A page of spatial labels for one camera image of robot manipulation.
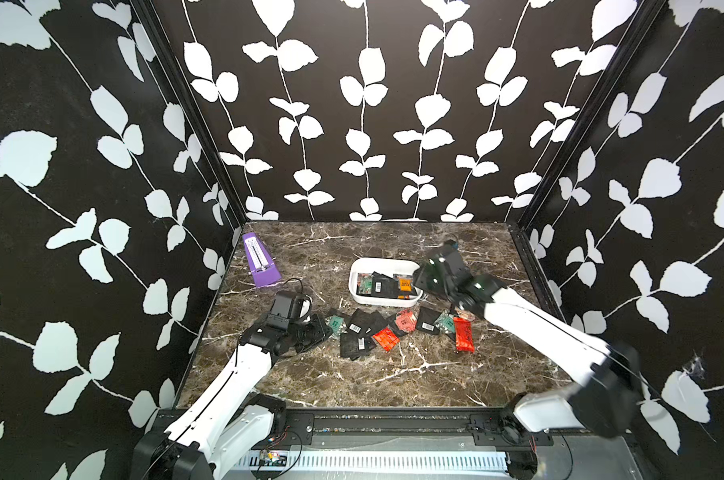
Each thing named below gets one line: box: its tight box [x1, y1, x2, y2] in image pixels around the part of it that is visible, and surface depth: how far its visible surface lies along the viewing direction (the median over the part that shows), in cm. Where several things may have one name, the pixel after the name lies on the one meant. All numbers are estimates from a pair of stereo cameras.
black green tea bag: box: [356, 272, 372, 295], surface depth 102 cm
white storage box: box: [348, 257, 423, 307], surface depth 100 cm
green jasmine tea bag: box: [434, 312, 455, 333], surface depth 95 cm
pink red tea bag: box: [395, 310, 417, 333], surface depth 95 cm
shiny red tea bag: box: [454, 317, 475, 353], surface depth 92 cm
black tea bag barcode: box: [416, 306, 442, 335], surface depth 95 cm
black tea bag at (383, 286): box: [371, 271, 398, 299], surface depth 99 cm
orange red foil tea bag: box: [372, 327, 400, 352], surface depth 91 cm
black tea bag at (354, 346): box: [340, 333, 377, 361], surface depth 90 cm
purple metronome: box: [242, 232, 282, 288], surface depth 98 cm
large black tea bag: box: [344, 308, 388, 338], surface depth 93 cm
